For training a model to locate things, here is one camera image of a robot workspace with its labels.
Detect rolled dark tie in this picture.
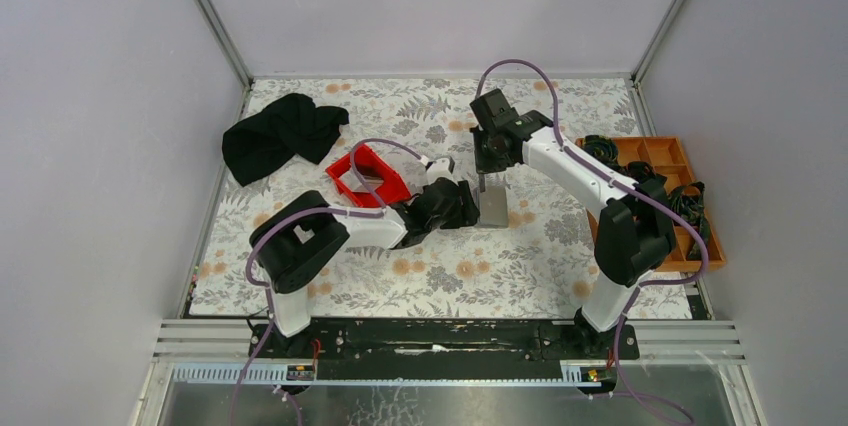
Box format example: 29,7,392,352
582,135,619,167
624,161,667,197

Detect grey card holder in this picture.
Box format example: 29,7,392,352
475,185,509,229

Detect unrolled dark tie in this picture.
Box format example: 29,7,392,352
668,181,711,261

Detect wooden compartment tray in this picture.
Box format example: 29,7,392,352
572,136,727,275

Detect cards in red bin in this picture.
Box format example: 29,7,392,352
352,173,384,193

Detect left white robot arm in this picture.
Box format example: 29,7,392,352
246,178,480,357

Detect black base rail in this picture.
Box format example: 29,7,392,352
248,318,640,384

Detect red plastic bin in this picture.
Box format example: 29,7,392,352
325,145,412,208

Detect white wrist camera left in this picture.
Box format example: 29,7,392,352
425,156,455,185

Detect floral table mat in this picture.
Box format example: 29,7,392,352
188,77,694,320

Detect black cloth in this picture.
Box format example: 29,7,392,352
221,93,350,186

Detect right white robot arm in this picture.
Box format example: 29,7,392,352
470,89,677,358

